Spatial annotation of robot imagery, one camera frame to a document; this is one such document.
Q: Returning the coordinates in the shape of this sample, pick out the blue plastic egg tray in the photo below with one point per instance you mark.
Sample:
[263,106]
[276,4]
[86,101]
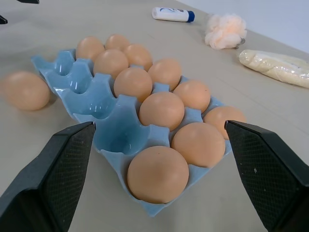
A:
[113,135]

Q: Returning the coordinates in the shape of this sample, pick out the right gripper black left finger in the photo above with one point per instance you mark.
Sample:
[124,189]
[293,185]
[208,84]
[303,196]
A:
[48,183]

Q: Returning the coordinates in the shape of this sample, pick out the brown egg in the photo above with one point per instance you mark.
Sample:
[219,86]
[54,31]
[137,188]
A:
[161,110]
[133,84]
[164,70]
[216,118]
[192,95]
[198,144]
[117,41]
[25,90]
[89,47]
[158,174]
[111,63]
[138,56]

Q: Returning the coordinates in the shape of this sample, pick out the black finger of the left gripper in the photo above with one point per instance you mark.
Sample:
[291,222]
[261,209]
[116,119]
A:
[29,1]
[2,19]

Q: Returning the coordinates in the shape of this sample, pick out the white bottle with blue cap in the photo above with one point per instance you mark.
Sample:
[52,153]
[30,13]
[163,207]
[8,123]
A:
[171,14]

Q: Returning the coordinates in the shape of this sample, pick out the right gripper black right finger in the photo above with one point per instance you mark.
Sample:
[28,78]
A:
[270,174]

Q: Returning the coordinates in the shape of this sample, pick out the peach mesh bath sponge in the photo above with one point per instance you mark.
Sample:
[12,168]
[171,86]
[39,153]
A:
[224,31]

